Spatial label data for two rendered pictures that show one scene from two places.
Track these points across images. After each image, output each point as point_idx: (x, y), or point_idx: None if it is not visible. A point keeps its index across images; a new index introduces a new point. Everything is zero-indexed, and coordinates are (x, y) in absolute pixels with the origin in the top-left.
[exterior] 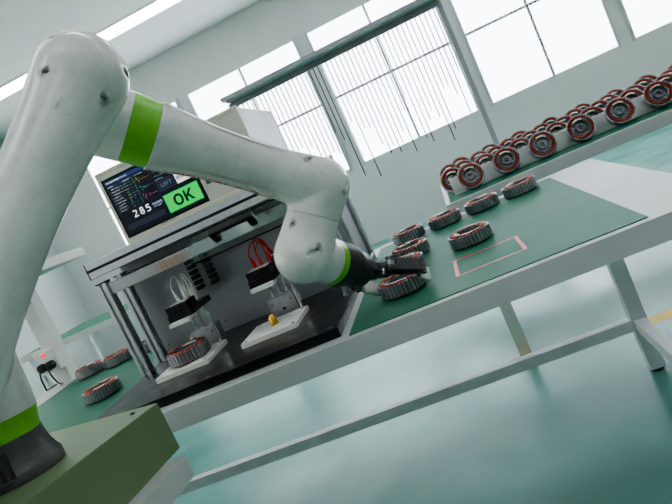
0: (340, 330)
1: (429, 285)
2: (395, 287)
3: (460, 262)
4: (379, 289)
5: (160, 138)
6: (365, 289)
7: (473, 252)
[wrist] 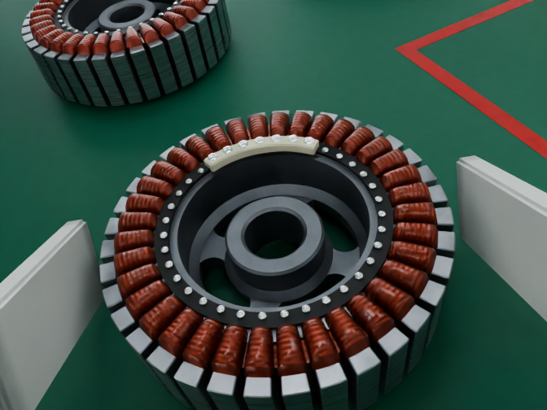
0: None
1: (487, 285)
2: (336, 391)
3: (469, 71)
4: (155, 368)
5: None
6: (23, 402)
7: (461, 10)
